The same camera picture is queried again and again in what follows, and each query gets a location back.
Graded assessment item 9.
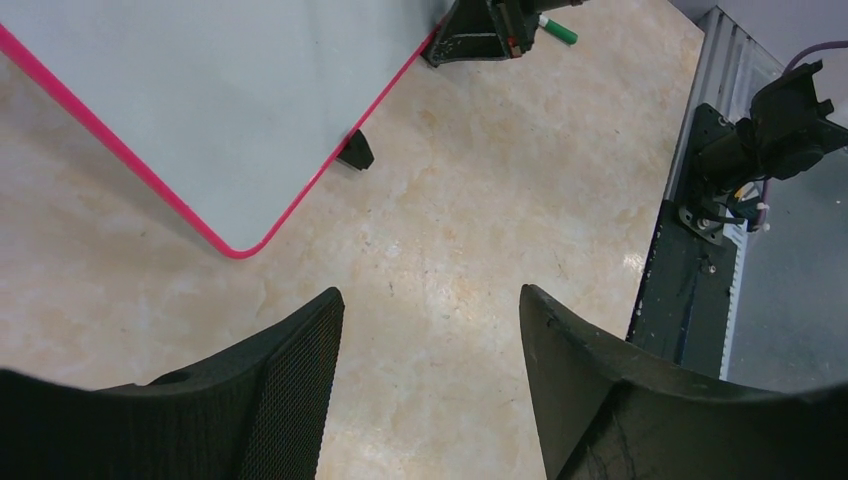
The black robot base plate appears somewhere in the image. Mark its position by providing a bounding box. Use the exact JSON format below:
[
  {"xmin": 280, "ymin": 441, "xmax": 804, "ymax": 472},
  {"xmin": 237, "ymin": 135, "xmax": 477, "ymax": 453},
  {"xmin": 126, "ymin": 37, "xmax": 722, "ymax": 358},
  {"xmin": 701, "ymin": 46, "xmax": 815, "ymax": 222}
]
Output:
[{"xmin": 626, "ymin": 103, "xmax": 753, "ymax": 378}]

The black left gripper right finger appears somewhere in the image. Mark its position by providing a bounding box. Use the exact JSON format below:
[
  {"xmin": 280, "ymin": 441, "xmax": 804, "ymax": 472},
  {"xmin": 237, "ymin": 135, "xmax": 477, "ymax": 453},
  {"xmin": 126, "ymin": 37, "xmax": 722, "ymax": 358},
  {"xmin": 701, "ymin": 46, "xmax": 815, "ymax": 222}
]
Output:
[{"xmin": 519, "ymin": 284, "xmax": 847, "ymax": 479}]

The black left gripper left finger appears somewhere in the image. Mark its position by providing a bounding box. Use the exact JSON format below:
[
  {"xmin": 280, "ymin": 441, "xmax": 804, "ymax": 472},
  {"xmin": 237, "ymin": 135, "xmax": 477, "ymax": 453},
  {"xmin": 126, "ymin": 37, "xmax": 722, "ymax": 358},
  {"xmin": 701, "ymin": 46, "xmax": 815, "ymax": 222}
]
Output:
[{"xmin": 1, "ymin": 287, "xmax": 345, "ymax": 479}]

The aluminium frame rail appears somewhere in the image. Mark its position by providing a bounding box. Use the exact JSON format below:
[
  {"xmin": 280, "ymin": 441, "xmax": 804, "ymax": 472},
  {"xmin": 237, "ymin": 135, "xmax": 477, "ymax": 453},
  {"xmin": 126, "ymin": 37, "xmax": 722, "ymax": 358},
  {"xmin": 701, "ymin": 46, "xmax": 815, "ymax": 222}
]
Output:
[{"xmin": 664, "ymin": 6, "xmax": 784, "ymax": 200}]

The white slotted cable duct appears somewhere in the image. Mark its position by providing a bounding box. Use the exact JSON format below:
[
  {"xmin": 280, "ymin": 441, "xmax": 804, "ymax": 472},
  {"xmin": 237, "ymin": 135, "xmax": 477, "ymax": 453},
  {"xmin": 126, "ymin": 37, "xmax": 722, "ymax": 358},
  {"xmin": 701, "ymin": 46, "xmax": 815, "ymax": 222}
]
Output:
[{"xmin": 719, "ymin": 225, "xmax": 749, "ymax": 381}]

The pink framed whiteboard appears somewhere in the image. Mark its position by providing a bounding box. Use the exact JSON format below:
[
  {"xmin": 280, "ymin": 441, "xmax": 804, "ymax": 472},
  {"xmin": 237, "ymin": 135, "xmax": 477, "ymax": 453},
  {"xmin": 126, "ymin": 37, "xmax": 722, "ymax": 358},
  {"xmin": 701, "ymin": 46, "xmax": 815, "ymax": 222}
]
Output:
[{"xmin": 1, "ymin": 1, "xmax": 450, "ymax": 259}]

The green capped whiteboard marker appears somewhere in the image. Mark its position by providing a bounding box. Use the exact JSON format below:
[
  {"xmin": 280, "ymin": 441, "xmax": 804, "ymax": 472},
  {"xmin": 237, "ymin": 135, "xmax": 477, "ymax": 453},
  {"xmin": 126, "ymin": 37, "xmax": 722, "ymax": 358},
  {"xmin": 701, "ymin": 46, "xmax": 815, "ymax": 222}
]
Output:
[{"xmin": 538, "ymin": 15, "xmax": 578, "ymax": 45}]

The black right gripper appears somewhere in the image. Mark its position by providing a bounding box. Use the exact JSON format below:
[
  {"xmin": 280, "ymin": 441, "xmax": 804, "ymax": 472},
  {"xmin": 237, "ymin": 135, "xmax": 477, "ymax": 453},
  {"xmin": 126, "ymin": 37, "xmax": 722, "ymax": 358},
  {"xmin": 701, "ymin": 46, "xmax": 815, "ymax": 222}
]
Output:
[{"xmin": 421, "ymin": 0, "xmax": 583, "ymax": 68}]

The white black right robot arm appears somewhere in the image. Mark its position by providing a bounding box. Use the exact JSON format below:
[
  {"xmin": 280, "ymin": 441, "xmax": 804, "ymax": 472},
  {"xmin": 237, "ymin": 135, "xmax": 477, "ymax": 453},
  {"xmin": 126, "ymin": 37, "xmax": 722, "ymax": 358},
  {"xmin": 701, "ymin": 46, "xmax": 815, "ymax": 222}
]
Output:
[{"xmin": 519, "ymin": 33, "xmax": 847, "ymax": 479}]

